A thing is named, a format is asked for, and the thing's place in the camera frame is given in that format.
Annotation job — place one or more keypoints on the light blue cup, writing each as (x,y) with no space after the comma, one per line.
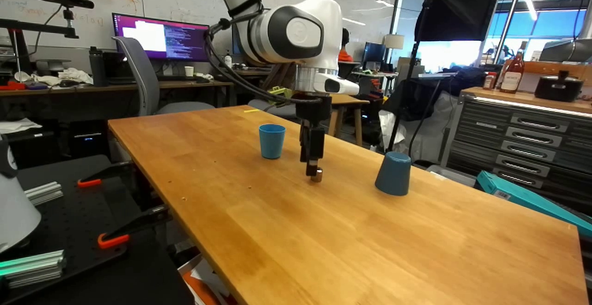
(272,142)

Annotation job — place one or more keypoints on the black softbox light on stand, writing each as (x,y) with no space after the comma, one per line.
(462,4)

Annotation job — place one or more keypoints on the small red jar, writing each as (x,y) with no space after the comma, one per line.
(489,81)

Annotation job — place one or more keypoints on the white cloth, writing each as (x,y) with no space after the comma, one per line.
(69,76)

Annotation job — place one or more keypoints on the short aluminium rails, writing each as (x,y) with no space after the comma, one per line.
(45,193)

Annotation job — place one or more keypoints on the wooden stool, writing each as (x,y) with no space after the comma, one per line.
(351,106)

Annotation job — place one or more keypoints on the wooden desk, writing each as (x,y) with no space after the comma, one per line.
(69,90)

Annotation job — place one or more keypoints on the dark blue cup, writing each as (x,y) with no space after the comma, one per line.
(394,175)

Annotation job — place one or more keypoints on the white paper cup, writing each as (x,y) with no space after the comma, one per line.
(189,71)

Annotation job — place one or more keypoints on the small silver metal cylinder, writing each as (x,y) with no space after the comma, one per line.
(317,177)

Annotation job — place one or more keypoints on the white table lamp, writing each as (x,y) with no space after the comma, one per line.
(393,42)

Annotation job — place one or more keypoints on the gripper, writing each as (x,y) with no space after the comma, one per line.
(314,107)

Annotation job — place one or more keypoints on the grey office chair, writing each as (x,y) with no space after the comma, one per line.
(143,78)

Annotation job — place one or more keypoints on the grey drawer cabinet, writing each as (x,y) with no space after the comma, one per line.
(522,143)

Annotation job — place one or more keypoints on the black computer tower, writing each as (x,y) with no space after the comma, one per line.
(88,138)

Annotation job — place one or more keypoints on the glass bottle with amber liquid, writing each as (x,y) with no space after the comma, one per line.
(512,76)

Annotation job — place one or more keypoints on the black clamp with orange tip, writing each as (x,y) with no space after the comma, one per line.
(134,226)
(108,173)

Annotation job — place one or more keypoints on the small dark monitor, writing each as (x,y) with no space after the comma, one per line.
(373,52)

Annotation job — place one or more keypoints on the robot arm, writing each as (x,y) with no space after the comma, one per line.
(296,32)

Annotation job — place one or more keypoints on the stack of aluminium rails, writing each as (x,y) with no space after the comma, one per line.
(32,268)

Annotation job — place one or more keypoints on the person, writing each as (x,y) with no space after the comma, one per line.
(344,54)

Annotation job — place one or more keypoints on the black bottle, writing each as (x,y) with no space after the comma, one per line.
(97,69)

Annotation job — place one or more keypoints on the window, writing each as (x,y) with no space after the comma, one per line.
(550,27)

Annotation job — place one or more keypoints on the black pot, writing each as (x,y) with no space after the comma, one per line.
(558,88)

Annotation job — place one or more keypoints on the teal box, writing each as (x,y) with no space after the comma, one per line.
(532,201)

